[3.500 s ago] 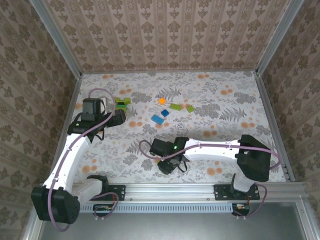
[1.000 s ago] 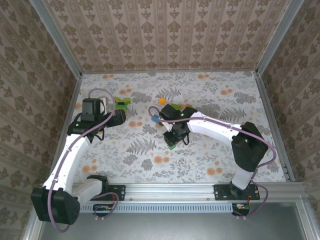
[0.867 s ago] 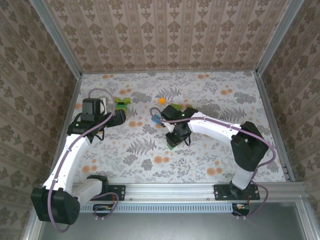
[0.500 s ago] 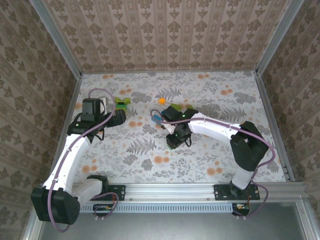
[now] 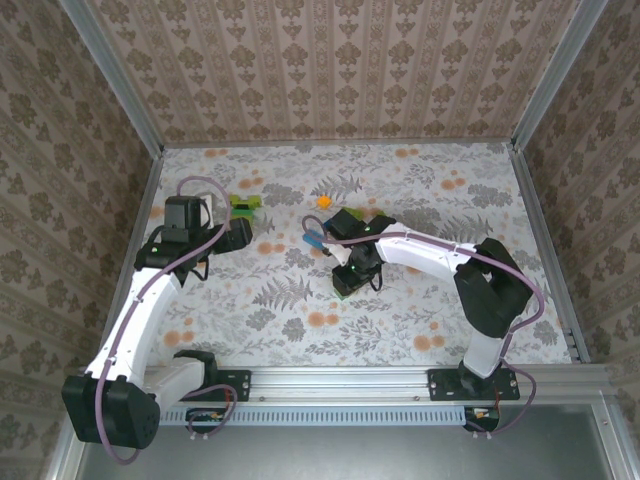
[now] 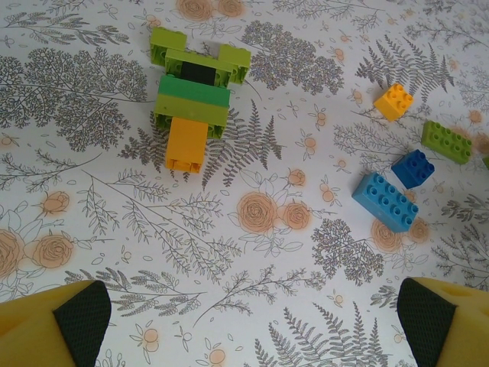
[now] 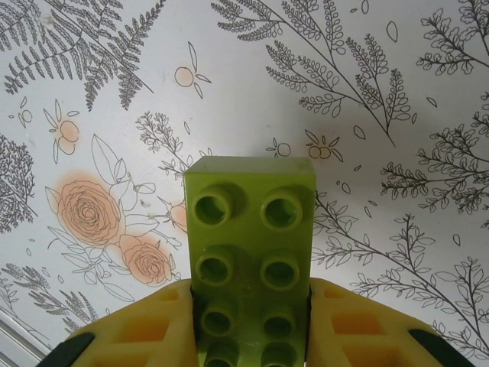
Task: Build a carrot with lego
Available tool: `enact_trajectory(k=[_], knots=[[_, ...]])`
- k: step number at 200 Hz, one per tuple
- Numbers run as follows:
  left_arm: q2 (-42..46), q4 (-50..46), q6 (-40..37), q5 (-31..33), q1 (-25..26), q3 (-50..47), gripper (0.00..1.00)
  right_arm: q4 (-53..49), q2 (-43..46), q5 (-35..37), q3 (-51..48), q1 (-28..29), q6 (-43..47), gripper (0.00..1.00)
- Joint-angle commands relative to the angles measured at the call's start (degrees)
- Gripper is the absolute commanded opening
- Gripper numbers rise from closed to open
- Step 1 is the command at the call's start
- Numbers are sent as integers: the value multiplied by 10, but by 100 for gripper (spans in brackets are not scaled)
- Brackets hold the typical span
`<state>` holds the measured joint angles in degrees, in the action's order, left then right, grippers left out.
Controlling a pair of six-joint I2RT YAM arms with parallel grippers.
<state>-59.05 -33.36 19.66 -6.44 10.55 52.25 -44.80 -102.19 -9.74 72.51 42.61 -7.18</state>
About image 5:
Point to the orange lego brick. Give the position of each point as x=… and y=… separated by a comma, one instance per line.
x=324, y=202

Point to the light blue long lego brick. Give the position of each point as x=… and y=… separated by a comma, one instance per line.
x=312, y=241

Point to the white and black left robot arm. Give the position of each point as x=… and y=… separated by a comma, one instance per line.
x=145, y=320

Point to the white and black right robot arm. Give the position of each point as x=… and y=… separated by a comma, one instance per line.
x=425, y=250

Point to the floral printed table cover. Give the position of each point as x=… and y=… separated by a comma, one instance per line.
x=425, y=190

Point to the grey metal panel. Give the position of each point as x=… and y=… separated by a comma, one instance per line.
x=350, y=455

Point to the aluminium side frame rail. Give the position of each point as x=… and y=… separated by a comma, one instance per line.
x=131, y=250
x=548, y=250

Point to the thin aluminium frame rail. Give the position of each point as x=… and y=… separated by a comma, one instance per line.
x=340, y=143

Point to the aluminium mounting rail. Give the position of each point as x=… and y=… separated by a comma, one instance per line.
x=340, y=385

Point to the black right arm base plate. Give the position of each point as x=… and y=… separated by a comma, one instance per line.
x=440, y=385

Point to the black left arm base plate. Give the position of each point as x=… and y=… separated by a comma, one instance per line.
x=237, y=385

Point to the aluminium frame corner post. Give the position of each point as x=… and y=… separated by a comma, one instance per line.
x=59, y=465
x=612, y=440

